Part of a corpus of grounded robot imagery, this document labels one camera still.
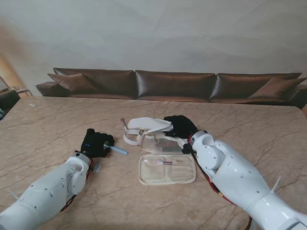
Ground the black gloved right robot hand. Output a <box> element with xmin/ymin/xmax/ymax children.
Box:
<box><xmin>163</xmin><ymin>115</ymin><xmax>199</xmax><ymax>139</ymax></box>

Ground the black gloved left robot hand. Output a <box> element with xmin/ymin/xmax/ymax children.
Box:
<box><xmin>80</xmin><ymin>128</ymin><xmax>115</xmax><ymax>159</ymax></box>

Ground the blue handled makeup brush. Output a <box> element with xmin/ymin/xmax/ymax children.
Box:
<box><xmin>104</xmin><ymin>143</ymin><xmax>129</xmax><ymax>155</ymax></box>

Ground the pink bristle white handled brush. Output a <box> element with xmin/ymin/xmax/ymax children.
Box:
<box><xmin>150</xmin><ymin>159</ymin><xmax>179</xmax><ymax>167</ymax></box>

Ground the cream white cosmetics bag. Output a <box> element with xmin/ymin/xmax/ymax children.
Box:
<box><xmin>123</xmin><ymin>116</ymin><xmax>197</xmax><ymax>185</ymax></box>

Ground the brown leather sofa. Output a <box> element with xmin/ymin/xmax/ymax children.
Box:
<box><xmin>35</xmin><ymin>68</ymin><xmax>307</xmax><ymax>110</ymax></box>

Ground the brown sofa cushion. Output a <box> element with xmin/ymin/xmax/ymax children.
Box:
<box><xmin>248</xmin><ymin>76</ymin><xmax>307</xmax><ymax>99</ymax></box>
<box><xmin>47</xmin><ymin>73</ymin><xmax>99</xmax><ymax>94</ymax></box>

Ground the small wooden side table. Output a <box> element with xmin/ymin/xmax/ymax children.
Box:
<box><xmin>14</xmin><ymin>87</ymin><xmax>33</xmax><ymax>97</ymax></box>

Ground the dark armchair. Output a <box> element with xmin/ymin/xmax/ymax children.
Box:
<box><xmin>0</xmin><ymin>90</ymin><xmax>21</xmax><ymax>110</ymax></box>

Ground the red black right arm cable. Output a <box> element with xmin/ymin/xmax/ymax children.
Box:
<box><xmin>203</xmin><ymin>167</ymin><xmax>252</xmax><ymax>230</ymax></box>

